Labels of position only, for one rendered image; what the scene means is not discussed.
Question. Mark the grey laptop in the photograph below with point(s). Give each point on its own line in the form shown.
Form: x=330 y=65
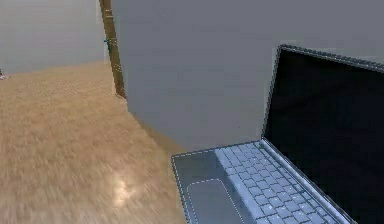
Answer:
x=320 y=133

